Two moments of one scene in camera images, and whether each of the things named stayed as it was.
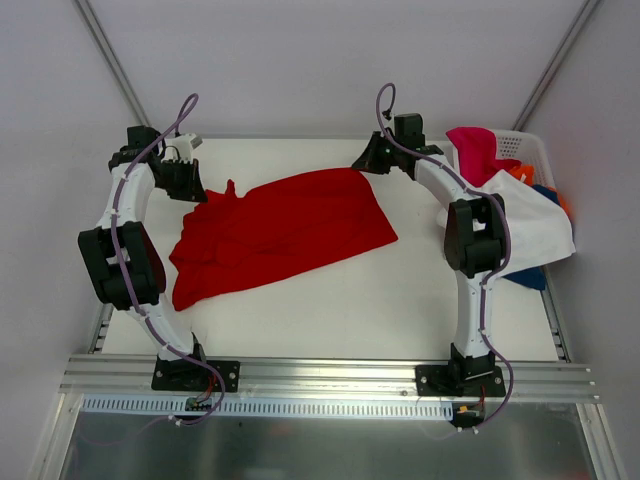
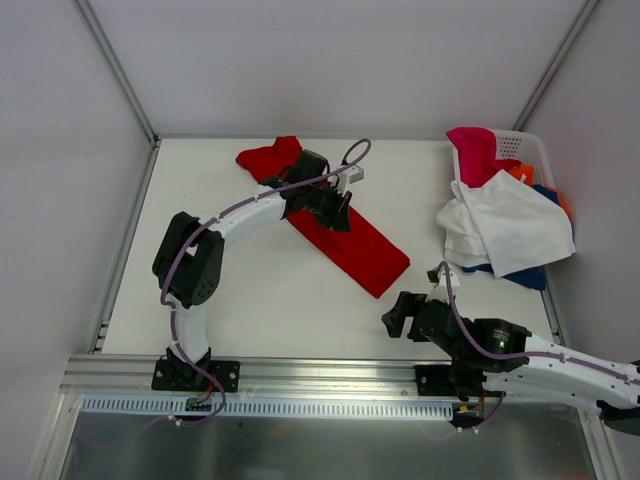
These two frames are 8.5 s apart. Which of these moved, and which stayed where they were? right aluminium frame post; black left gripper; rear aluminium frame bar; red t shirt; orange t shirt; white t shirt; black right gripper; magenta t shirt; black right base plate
Moved: red t shirt; black right gripper; black left gripper
Stayed: black right base plate; rear aluminium frame bar; orange t shirt; white t shirt; magenta t shirt; right aluminium frame post
